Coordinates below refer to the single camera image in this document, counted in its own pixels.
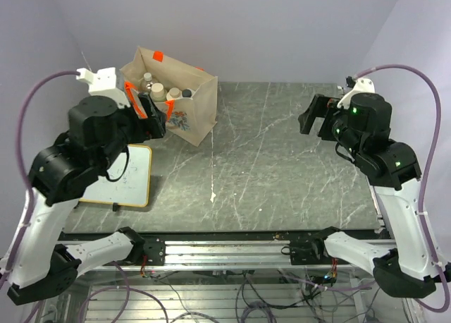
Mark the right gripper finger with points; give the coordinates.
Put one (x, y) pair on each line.
(319, 106)
(307, 119)

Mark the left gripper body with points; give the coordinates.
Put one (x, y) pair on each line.
(150, 127)

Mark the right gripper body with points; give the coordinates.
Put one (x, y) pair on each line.
(334, 127)

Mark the beige canvas tote bag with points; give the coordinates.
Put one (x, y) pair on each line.
(191, 118)

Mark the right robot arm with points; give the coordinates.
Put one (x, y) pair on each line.
(392, 169)

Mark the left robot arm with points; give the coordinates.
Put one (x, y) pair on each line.
(99, 131)

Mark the beige bottle wooden cap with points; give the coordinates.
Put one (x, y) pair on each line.
(173, 94)
(158, 92)

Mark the clear bottle white cap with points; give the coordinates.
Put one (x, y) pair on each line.
(146, 83)

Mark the white bottle grey cap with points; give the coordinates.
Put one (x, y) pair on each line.
(187, 93)

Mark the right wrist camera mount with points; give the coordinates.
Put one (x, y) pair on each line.
(356, 85)

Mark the small whiteboard yellow frame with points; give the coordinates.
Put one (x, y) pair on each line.
(133, 188)

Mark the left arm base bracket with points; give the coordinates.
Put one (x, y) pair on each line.
(154, 252)

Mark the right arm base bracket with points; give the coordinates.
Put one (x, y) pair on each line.
(304, 252)

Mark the aluminium mounting rail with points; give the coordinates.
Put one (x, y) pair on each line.
(223, 255)

